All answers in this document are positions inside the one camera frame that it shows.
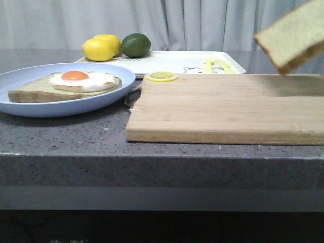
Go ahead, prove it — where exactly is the bread slice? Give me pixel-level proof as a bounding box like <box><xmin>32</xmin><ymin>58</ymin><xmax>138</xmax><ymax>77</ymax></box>
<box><xmin>8</xmin><ymin>72</ymin><xmax>122</xmax><ymax>103</ymax></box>
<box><xmin>254</xmin><ymin>1</ymin><xmax>323</xmax><ymax>75</ymax></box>

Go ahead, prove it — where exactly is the blue round plate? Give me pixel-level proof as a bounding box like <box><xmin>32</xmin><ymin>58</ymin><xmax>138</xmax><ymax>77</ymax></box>
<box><xmin>1</xmin><ymin>63</ymin><xmax>136</xmax><ymax>117</ymax></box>

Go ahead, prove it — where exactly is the white rectangular tray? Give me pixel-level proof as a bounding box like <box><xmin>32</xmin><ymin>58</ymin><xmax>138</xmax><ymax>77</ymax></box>
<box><xmin>74</xmin><ymin>50</ymin><xmax>247</xmax><ymax>75</ymax></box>

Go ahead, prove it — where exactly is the metal spoon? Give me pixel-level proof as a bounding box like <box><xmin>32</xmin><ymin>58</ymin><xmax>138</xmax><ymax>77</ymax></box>
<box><xmin>124</xmin><ymin>85</ymin><xmax>142</xmax><ymax>107</ymax></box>

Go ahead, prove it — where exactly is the yellow lemon slice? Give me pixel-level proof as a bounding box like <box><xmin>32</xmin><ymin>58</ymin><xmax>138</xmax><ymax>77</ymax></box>
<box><xmin>145</xmin><ymin>71</ymin><xmax>178</xmax><ymax>82</ymax></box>

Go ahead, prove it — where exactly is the wooden cutting board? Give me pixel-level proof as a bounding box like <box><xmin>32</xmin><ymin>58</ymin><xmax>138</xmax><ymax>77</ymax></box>
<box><xmin>126</xmin><ymin>74</ymin><xmax>323</xmax><ymax>145</ymax></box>

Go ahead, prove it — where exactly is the yellow plastic fork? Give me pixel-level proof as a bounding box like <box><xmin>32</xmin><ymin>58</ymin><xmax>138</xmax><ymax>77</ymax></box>
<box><xmin>202</xmin><ymin>57</ymin><xmax>215</xmax><ymax>73</ymax></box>

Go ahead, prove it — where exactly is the fried egg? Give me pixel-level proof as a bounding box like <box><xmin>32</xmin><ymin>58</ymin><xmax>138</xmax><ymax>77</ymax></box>
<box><xmin>50</xmin><ymin>70</ymin><xmax>121</xmax><ymax>93</ymax></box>

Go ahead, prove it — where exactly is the green lime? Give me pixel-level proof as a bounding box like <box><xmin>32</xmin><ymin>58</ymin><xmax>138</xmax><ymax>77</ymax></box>
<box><xmin>121</xmin><ymin>33</ymin><xmax>151</xmax><ymax>58</ymax></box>

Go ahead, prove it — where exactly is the yellow plastic knife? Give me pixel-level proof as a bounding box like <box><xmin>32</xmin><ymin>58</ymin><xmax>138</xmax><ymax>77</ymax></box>
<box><xmin>216</xmin><ymin>60</ymin><xmax>235</xmax><ymax>73</ymax></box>

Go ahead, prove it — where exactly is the rear yellow lemon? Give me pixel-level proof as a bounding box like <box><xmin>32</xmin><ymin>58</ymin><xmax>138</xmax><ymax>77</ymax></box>
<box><xmin>93</xmin><ymin>34</ymin><xmax>122</xmax><ymax>57</ymax></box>

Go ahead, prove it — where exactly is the front yellow lemon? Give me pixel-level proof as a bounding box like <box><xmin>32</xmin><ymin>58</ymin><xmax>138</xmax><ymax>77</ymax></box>
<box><xmin>82</xmin><ymin>38</ymin><xmax>115</xmax><ymax>61</ymax></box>

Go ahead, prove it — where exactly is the grey curtain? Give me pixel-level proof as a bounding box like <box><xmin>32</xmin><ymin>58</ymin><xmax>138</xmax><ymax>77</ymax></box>
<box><xmin>0</xmin><ymin>0</ymin><xmax>324</xmax><ymax>53</ymax></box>

